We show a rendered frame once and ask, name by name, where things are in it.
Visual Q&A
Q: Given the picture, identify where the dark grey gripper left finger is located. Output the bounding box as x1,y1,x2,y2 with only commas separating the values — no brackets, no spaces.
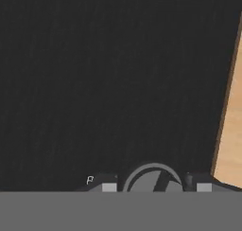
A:
75,173,119,193

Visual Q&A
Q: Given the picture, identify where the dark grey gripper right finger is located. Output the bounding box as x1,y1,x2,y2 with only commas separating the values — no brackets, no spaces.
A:
183,171,242,193

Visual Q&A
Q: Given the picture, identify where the black round stove knob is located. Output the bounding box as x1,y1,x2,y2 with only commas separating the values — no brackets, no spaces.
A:
122,161,184,193

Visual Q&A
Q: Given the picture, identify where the black stove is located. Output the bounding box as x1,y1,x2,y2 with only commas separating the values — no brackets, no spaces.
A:
0,0,242,193

